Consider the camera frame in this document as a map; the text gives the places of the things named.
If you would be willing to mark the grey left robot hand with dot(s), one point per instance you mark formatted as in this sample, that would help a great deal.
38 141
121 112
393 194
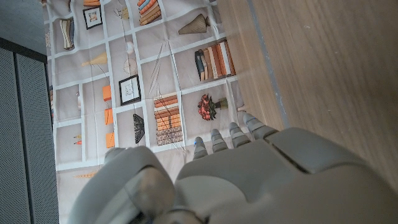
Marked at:
264 180

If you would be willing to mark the printed bookshelf backdrop cloth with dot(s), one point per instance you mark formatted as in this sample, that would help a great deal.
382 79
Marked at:
149 46

